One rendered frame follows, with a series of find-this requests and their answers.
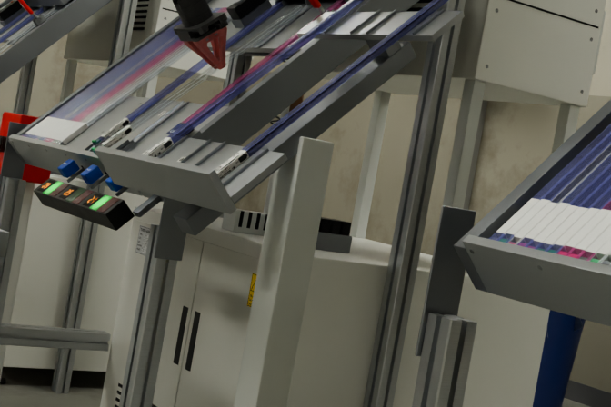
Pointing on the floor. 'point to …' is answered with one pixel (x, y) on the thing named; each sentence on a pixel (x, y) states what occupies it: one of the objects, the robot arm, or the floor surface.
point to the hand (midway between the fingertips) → (218, 64)
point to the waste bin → (557, 359)
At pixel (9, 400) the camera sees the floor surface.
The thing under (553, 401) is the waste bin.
